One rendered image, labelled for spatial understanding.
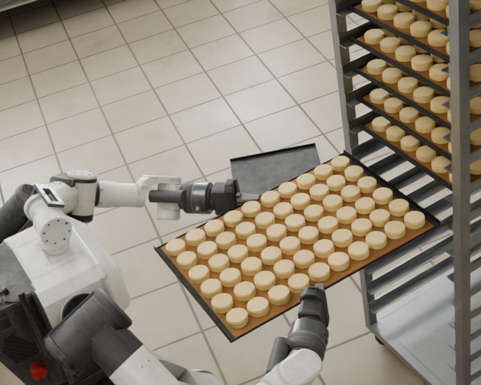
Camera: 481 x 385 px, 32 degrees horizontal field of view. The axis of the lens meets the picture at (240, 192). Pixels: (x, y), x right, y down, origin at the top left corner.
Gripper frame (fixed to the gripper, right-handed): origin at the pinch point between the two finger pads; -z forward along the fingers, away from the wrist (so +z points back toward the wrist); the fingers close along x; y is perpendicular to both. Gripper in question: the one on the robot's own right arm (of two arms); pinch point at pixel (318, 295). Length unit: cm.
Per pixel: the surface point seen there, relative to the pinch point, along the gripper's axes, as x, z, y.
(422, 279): -66, -72, -14
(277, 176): -87, -152, 57
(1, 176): -88, -149, 196
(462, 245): -6.5, -25.9, -30.7
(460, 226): -0.2, -25.8, -30.4
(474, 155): 16.2, -32.8, -33.3
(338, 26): 38, -58, 1
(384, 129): 7, -56, -9
